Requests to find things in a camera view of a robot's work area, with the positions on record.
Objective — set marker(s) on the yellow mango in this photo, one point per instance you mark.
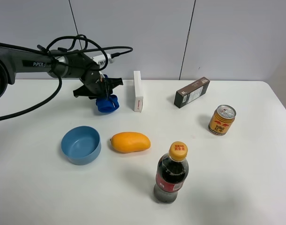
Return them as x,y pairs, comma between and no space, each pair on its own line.
128,142

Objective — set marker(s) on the blue plastic bowl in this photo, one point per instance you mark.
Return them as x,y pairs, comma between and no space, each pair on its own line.
81,145

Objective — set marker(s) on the gold energy drink can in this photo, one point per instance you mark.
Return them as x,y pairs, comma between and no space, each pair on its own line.
222,119

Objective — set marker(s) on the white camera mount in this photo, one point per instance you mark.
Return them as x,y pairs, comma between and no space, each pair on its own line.
100,59

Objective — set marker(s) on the white upright box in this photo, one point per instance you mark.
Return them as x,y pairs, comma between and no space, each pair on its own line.
138,92

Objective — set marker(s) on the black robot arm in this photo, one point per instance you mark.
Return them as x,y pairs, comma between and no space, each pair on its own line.
75,64

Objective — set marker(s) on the blue cloth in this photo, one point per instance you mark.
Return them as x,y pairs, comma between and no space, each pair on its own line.
107,101

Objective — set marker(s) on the dark brown carton box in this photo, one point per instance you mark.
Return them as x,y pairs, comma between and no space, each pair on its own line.
191,92

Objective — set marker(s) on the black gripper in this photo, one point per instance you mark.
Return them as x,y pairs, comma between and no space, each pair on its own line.
94,85

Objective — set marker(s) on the cola bottle yellow cap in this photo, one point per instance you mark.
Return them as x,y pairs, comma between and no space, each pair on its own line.
172,170

